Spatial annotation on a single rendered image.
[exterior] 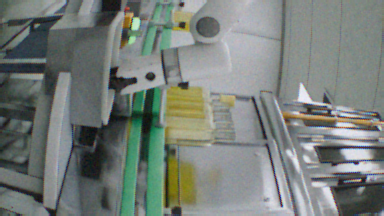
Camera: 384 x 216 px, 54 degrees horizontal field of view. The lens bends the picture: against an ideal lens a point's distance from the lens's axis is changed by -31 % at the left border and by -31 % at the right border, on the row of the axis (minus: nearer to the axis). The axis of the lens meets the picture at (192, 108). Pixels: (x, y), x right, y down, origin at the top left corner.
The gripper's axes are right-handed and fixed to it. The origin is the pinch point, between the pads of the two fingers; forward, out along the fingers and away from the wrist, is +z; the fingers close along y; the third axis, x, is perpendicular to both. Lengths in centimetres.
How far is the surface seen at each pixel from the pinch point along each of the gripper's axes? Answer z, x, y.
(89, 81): -0.1, 3.6, -9.8
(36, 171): 15.1, -7.9, -25.8
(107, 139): 0.0, -12.4, -3.8
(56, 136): 7.4, -1.8, -22.4
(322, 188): -56, -51, 14
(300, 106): -61, -53, 85
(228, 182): -24.7, -38.5, 13.9
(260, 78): -100, -237, 607
